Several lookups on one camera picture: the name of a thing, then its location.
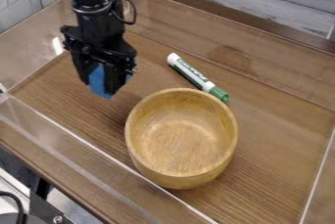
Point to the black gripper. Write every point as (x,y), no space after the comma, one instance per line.
(96,43)

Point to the blue rectangular block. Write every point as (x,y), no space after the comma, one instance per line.
(96,83)

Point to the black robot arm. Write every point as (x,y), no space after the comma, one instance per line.
(103,56)

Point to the brown wooden bowl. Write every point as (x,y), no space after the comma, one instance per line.
(181,135)

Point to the green white marker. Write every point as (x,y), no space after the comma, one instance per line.
(195,78)

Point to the black metal table bracket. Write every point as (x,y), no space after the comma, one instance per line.
(47,212)

